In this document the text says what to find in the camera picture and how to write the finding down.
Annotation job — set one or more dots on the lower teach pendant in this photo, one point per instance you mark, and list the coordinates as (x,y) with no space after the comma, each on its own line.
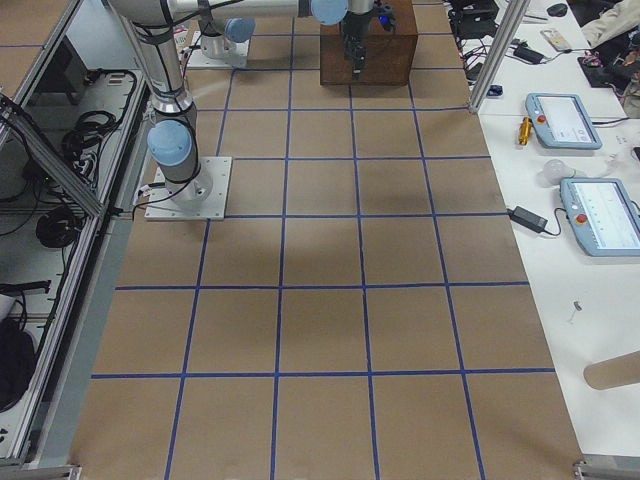
(602,216)

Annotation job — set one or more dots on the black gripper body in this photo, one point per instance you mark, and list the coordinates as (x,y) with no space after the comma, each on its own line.
(353,28)

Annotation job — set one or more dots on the aluminium side frame rail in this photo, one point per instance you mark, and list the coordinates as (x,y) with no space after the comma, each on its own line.
(72,102)

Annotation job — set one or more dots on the brass cylinder tool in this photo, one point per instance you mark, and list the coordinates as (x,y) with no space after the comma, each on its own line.
(524,131)

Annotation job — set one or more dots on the teach pendant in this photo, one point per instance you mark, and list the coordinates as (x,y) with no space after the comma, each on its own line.
(560,121)
(602,216)

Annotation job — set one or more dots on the black power adapter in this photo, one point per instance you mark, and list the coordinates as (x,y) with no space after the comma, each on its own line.
(527,219)

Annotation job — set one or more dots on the upper teach pendant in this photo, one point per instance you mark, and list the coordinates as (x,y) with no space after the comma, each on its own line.
(560,121)

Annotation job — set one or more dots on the blue small clip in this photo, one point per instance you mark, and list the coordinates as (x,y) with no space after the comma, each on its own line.
(495,91)

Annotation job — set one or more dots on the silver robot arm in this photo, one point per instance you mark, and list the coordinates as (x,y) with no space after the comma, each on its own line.
(235,29)
(150,27)

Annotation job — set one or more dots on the aluminium frame post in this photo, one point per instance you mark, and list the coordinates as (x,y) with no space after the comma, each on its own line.
(506,31)

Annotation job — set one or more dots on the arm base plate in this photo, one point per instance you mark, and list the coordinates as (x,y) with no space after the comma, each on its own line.
(218,53)
(203,198)

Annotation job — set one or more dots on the dark wooden drawer cabinet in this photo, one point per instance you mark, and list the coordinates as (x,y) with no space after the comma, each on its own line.
(389,54)

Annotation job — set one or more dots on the white light bulb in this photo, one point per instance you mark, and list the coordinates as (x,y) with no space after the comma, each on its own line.
(554,171)

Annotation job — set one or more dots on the cardboard tube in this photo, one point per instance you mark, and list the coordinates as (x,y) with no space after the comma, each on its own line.
(615,372)

